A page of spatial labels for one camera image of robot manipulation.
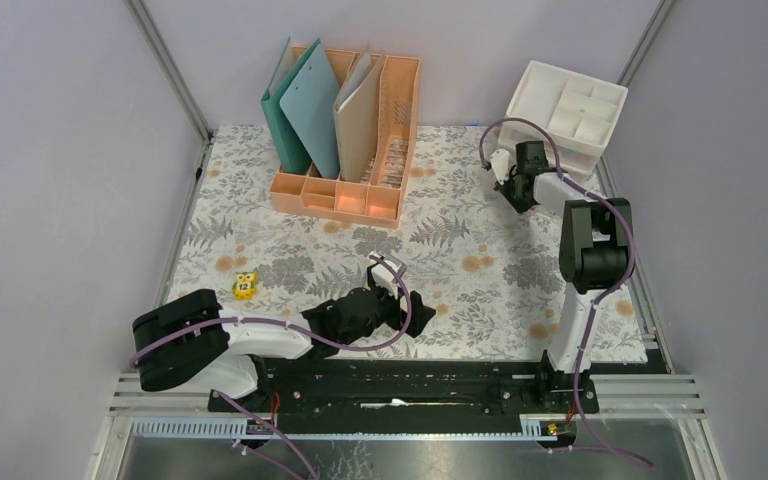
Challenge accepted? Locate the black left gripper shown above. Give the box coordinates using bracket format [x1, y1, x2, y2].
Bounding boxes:
[340, 267, 435, 346]

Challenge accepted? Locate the white plastic drawer unit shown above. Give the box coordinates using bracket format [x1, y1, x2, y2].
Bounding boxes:
[498, 60, 628, 182]

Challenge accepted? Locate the tan kraft folder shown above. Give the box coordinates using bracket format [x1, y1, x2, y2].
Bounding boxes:
[333, 49, 386, 183]

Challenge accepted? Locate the green folder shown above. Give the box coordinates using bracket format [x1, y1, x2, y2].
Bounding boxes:
[260, 37, 311, 175]

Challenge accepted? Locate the light blue folder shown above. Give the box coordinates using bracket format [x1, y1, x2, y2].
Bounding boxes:
[279, 39, 340, 180]

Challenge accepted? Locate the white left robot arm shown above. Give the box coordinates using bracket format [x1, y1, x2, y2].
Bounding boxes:
[130, 258, 436, 411]

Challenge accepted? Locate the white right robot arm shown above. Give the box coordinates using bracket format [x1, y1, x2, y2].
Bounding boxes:
[489, 141, 633, 412]

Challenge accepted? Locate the orange plastic file organizer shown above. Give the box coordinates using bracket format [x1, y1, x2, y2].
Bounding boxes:
[269, 44, 420, 228]

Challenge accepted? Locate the yellow owl eraser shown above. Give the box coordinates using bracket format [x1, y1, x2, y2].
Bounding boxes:
[232, 271, 258, 301]

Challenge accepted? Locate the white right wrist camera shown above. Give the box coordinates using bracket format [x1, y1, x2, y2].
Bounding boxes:
[489, 148, 514, 186]

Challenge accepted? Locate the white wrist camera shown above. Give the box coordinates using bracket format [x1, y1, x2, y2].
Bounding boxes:
[368, 251, 406, 298]
[489, 148, 514, 186]

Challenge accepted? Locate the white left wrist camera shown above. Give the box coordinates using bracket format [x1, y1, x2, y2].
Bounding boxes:
[368, 251, 406, 298]

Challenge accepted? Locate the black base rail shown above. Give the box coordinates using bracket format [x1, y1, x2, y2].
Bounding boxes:
[237, 359, 571, 435]

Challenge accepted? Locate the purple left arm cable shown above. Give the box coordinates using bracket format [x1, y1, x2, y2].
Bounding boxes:
[129, 251, 414, 480]

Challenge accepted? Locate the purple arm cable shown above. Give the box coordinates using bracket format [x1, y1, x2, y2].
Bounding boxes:
[129, 251, 414, 480]
[478, 117, 657, 472]

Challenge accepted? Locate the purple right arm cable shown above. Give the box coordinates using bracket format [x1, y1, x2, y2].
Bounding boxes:
[478, 117, 657, 472]

